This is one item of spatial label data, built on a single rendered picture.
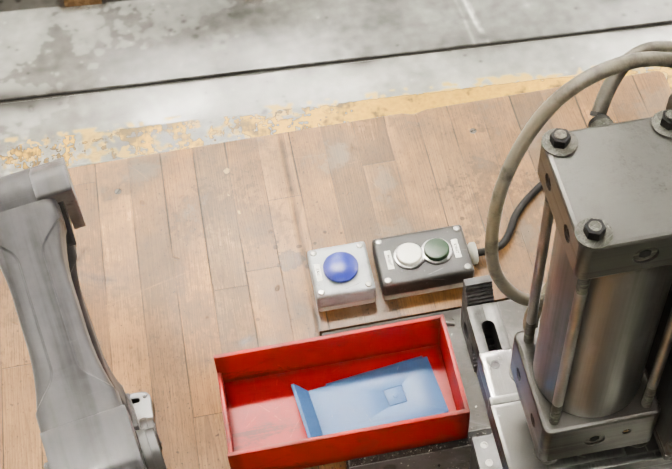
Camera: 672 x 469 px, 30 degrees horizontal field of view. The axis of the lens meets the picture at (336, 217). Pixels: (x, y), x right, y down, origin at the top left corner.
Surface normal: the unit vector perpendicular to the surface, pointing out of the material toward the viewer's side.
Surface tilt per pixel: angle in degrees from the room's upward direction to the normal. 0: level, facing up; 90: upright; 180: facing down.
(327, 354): 90
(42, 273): 19
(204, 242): 0
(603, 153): 0
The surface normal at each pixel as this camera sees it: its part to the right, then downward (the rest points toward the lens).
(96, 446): 0.07, -0.32
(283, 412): -0.04, -0.59
